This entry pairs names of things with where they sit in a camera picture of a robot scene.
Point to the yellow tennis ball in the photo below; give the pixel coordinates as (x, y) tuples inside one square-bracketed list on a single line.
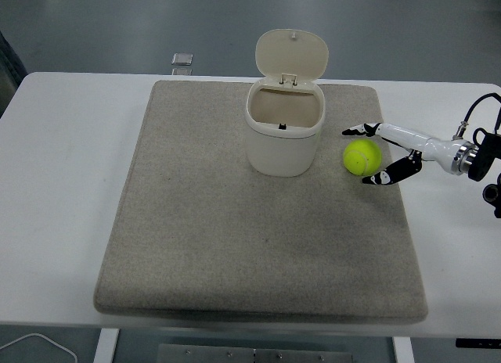
[(362, 157)]

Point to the white table leg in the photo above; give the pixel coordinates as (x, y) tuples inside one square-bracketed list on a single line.
[(403, 350), (106, 345)]

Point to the cream bin with hinged lid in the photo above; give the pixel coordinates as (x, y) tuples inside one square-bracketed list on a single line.
[(280, 152)]

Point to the black table control panel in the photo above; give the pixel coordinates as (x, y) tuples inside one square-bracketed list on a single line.
[(477, 343)]

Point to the beige fabric mat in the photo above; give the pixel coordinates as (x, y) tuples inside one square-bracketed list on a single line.
[(235, 241)]

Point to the dark blurry object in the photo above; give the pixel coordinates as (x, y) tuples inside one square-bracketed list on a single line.
[(6, 77)]

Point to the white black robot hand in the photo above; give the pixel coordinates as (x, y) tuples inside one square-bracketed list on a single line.
[(434, 148)]

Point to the silver square floor plate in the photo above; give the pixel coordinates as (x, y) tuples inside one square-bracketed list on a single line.
[(182, 71), (182, 58)]

